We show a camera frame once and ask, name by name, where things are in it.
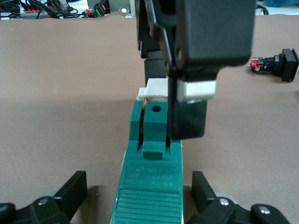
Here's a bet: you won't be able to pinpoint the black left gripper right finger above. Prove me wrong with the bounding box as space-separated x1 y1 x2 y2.
186 171 291 224

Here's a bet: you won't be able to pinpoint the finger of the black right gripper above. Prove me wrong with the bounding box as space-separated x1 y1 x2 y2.
167 67 225 140

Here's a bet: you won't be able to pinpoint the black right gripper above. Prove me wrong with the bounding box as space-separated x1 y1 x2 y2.
136 0 255 81

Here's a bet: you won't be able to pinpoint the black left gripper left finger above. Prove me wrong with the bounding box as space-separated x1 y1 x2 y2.
0 171 87 224

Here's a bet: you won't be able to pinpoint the green fixture block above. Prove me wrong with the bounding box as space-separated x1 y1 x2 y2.
109 78 185 224

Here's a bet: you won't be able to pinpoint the green connector red light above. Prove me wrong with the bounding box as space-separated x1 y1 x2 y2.
93 0 111 17

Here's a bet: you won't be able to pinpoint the brown table cover sheet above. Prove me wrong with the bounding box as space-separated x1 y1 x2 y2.
0 10 299 224

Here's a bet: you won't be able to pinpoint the black square pushbutton red terminals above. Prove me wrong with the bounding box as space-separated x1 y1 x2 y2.
249 48 299 83

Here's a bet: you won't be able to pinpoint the grey power strip orange plugs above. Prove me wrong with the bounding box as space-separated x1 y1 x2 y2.
20 0 63 20

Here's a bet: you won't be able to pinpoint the blue plastic bag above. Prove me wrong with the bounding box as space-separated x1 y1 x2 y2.
263 0 299 9

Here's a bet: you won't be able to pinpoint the black tangled cables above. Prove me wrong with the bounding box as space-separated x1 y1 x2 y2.
0 0 86 20

